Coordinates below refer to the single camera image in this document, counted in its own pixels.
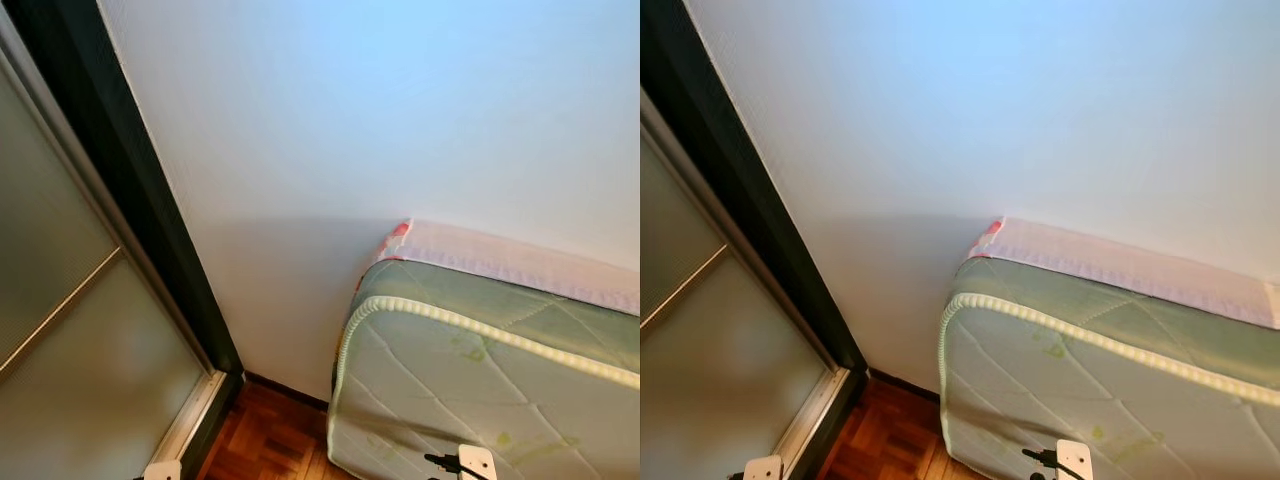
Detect dark wooden baseboard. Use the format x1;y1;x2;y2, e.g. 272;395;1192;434
243;371;333;413
868;368;943;403

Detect pink white covered mattress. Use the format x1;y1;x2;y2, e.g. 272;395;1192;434
375;218;641;316
965;216;1280;331

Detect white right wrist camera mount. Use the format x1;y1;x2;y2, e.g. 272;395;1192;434
1056;439;1094;480
457;444;498;480

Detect dark door frame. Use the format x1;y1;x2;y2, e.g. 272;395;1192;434
640;0;869;480
3;0;246;480

